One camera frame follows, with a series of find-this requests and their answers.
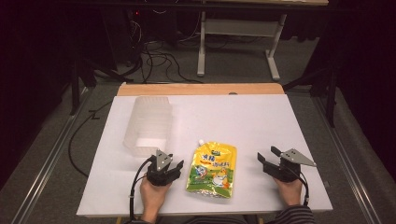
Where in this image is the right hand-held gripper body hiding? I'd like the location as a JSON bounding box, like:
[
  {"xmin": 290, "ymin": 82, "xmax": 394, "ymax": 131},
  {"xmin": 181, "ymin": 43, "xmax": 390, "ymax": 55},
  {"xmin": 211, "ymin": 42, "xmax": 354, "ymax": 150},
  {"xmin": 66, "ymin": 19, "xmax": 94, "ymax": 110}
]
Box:
[{"xmin": 262, "ymin": 147, "xmax": 318, "ymax": 183}]

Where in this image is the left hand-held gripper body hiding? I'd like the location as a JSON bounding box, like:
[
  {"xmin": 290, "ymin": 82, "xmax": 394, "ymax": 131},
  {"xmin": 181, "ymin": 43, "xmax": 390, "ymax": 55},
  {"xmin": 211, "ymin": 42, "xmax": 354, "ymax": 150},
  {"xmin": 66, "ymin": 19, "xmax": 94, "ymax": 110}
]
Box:
[{"xmin": 146, "ymin": 148, "xmax": 181, "ymax": 188}]

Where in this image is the translucent plastic container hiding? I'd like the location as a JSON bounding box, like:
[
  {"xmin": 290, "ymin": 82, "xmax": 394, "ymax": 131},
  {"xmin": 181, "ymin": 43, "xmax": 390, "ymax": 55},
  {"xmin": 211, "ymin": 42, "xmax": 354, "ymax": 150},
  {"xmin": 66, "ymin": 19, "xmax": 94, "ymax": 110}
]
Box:
[{"xmin": 122, "ymin": 95, "xmax": 173, "ymax": 158}]

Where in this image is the yellow spouted drink pouch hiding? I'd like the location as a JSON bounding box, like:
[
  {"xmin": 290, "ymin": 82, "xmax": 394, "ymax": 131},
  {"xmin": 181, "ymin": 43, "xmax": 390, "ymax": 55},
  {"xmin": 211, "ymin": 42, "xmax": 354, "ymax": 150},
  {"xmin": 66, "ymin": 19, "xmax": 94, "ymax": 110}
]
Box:
[{"xmin": 185, "ymin": 138, "xmax": 238, "ymax": 199}]

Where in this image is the person's left hand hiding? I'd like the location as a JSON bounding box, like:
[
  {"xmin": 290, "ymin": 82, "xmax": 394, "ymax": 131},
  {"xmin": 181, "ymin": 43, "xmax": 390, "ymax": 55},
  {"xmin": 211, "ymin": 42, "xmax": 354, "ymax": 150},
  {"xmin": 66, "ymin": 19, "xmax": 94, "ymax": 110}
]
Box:
[{"xmin": 139, "ymin": 176, "xmax": 173, "ymax": 218}]

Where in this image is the person's right hand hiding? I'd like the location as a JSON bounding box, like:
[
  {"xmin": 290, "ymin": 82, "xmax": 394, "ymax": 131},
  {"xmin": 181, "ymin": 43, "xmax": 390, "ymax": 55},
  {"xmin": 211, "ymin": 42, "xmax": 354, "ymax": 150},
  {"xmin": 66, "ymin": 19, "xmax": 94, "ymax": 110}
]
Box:
[{"xmin": 274, "ymin": 176, "xmax": 304, "ymax": 207}]

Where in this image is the white table cover sheet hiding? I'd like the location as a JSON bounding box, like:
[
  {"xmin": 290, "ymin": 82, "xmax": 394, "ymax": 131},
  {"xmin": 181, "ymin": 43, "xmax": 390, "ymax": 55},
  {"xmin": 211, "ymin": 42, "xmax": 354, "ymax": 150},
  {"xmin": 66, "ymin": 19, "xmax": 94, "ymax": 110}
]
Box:
[{"xmin": 76, "ymin": 94, "xmax": 333, "ymax": 217}]

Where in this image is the black metal stand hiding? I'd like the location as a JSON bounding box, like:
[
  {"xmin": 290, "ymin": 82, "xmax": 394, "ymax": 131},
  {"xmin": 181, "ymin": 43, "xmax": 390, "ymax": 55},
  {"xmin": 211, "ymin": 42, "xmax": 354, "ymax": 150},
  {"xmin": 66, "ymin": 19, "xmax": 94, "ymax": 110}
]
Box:
[
  {"xmin": 68, "ymin": 46, "xmax": 132, "ymax": 117},
  {"xmin": 282, "ymin": 59, "xmax": 340, "ymax": 129}
]

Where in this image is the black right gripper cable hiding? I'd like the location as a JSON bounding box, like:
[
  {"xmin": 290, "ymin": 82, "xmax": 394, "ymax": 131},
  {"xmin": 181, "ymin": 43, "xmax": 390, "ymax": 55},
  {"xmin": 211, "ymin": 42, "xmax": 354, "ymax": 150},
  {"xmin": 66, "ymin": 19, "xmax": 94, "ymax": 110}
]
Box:
[{"xmin": 288, "ymin": 166, "xmax": 310, "ymax": 207}]

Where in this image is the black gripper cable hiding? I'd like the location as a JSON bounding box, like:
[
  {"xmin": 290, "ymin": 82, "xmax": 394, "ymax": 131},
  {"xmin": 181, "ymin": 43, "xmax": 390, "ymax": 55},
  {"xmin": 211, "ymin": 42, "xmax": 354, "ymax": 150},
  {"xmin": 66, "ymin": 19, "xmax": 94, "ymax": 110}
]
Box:
[
  {"xmin": 288, "ymin": 166, "xmax": 310, "ymax": 207},
  {"xmin": 128, "ymin": 156, "xmax": 157, "ymax": 222}
]

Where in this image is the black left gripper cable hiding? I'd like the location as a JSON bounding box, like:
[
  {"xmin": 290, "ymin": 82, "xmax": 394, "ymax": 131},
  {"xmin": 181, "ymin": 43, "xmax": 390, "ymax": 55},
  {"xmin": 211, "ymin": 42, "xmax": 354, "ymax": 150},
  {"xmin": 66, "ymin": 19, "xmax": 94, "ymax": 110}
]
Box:
[{"xmin": 128, "ymin": 156, "xmax": 157, "ymax": 222}]

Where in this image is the metal floor rail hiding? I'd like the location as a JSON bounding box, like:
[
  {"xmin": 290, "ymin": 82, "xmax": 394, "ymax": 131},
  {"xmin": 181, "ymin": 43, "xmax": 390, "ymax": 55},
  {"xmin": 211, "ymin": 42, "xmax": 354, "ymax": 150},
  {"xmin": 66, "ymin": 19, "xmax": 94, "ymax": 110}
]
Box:
[
  {"xmin": 312, "ymin": 96, "xmax": 376, "ymax": 224},
  {"xmin": 11, "ymin": 87, "xmax": 92, "ymax": 224}
]

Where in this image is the black floor cable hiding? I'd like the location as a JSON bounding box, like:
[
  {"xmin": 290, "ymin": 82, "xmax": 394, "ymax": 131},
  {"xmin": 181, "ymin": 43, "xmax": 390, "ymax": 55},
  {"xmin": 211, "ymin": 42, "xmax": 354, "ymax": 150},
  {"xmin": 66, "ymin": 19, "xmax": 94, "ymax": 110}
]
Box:
[{"xmin": 67, "ymin": 100, "xmax": 114, "ymax": 179}]

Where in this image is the tangle of black floor cables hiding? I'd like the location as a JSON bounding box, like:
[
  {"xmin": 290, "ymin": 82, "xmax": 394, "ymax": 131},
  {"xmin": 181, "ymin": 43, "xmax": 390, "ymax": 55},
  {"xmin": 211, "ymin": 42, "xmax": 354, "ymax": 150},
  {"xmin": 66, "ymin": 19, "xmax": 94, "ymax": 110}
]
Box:
[{"xmin": 124, "ymin": 8, "xmax": 204, "ymax": 85}]

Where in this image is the white metal desk frame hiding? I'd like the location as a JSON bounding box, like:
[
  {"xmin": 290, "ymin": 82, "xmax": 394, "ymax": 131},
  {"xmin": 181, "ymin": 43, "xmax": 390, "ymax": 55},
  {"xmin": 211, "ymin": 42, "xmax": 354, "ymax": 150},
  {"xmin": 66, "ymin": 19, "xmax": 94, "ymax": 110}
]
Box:
[{"xmin": 196, "ymin": 10, "xmax": 288, "ymax": 82}]

